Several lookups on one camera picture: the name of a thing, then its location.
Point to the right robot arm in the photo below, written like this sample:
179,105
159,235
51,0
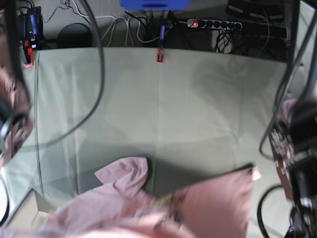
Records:
15,103

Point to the pink printed t-shirt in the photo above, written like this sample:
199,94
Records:
119,208

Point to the red black clamp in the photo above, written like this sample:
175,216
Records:
26,53
160,51

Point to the blue plastic box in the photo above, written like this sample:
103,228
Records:
154,4

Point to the black power strip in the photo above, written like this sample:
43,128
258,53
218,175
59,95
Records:
214,24

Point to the white cardboard box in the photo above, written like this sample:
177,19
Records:
30,214

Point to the black round stool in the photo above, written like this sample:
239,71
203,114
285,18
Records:
75,35

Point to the red black clamp left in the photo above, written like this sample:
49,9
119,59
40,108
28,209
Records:
26,53

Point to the red black clamp middle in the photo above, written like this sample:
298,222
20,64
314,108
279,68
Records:
160,51

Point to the green table cloth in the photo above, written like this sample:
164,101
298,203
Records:
196,115

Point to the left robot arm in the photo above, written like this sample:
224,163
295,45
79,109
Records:
292,130

